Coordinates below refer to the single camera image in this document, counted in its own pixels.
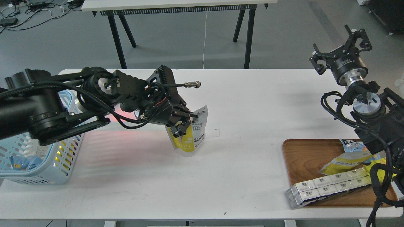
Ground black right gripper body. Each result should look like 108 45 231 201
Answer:
329 47 368 86

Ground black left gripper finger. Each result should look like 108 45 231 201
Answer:
175 107 199 120
171 122 190 138

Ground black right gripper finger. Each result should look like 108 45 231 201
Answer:
309 44 335 75
344 25 373 55

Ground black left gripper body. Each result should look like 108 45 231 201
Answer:
114 66 190 127

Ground yellow bean snack pouch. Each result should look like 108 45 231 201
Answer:
165 105 208 156

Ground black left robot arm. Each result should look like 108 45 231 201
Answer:
0 66 201 146

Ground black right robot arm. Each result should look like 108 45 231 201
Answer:
309 25 404 227

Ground yellow white snack pouch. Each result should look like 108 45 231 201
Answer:
319 152 368 176

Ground yellow cartoon snack bag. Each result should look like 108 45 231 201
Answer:
362 158 395 184

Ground white snack bag in basket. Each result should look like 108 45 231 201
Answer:
25 138 52 160

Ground white boxed snack pack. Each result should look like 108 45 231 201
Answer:
285 168 371 209

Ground light blue plastic basket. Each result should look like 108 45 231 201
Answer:
0 100 84 184

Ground blue snack bag in basket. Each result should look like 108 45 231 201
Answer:
9 156 42 171

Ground brown wooden tray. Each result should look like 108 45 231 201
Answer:
282 139 398 208

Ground background black leg table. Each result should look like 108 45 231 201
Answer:
81 0 276 69

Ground white hanging cable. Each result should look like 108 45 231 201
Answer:
202 11 208 69

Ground black floor cables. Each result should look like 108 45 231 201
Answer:
0 0 82 32

